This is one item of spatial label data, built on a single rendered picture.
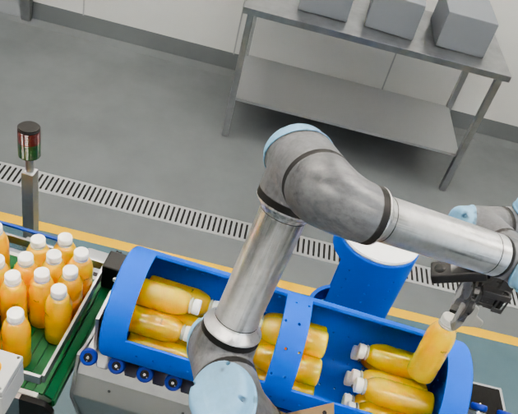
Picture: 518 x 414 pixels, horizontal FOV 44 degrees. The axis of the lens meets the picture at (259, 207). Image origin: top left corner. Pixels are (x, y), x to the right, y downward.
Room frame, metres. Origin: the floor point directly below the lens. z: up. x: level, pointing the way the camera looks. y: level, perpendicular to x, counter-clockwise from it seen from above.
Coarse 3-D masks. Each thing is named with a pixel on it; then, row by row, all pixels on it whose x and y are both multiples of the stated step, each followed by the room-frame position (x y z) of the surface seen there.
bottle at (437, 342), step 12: (432, 324) 1.04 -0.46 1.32; (432, 336) 1.01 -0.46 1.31; (444, 336) 1.01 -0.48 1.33; (420, 348) 1.02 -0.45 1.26; (432, 348) 1.00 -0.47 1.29; (444, 348) 1.00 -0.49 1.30; (420, 360) 1.00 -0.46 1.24; (432, 360) 0.99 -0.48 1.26; (444, 360) 1.00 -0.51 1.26; (408, 372) 1.00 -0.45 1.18; (420, 372) 0.99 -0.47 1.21; (432, 372) 0.99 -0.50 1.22
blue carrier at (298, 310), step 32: (128, 256) 1.06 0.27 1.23; (160, 256) 1.11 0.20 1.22; (128, 288) 0.98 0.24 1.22; (128, 320) 0.93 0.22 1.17; (288, 320) 1.01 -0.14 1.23; (320, 320) 1.18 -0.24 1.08; (352, 320) 1.17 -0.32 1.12; (384, 320) 1.11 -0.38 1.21; (128, 352) 0.90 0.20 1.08; (160, 352) 0.91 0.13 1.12; (288, 352) 0.95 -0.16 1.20; (288, 384) 0.91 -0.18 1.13; (320, 384) 1.07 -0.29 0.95; (448, 384) 0.97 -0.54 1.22
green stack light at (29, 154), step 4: (40, 144) 1.42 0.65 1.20; (20, 148) 1.38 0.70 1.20; (24, 148) 1.38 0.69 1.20; (28, 148) 1.38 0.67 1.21; (32, 148) 1.39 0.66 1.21; (36, 148) 1.40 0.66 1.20; (40, 148) 1.42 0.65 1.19; (20, 152) 1.38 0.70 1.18; (24, 152) 1.38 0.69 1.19; (28, 152) 1.38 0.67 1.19; (32, 152) 1.39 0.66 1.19; (36, 152) 1.40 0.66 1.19; (40, 152) 1.42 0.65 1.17; (20, 156) 1.39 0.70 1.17; (24, 156) 1.38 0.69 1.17; (28, 156) 1.38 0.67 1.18; (32, 156) 1.39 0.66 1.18; (36, 156) 1.40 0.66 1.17; (28, 160) 1.38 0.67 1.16; (32, 160) 1.39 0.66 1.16
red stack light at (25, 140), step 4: (40, 132) 1.42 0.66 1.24; (20, 136) 1.38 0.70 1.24; (24, 136) 1.38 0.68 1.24; (28, 136) 1.38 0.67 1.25; (32, 136) 1.39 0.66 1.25; (36, 136) 1.40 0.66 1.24; (40, 136) 1.42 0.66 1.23; (20, 140) 1.38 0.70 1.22; (24, 140) 1.38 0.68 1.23; (28, 140) 1.38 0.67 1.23; (32, 140) 1.39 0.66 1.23; (36, 140) 1.40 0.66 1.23; (40, 140) 1.42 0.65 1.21; (20, 144) 1.38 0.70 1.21; (24, 144) 1.38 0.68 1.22; (28, 144) 1.38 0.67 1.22; (32, 144) 1.39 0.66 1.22; (36, 144) 1.40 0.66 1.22
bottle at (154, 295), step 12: (144, 288) 1.03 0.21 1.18; (156, 288) 1.04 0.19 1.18; (168, 288) 1.05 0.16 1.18; (180, 288) 1.06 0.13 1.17; (144, 300) 1.01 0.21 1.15; (156, 300) 1.02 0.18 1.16; (168, 300) 1.02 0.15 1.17; (180, 300) 1.03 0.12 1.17; (192, 300) 1.04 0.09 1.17; (168, 312) 1.01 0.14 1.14; (180, 312) 1.02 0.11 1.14
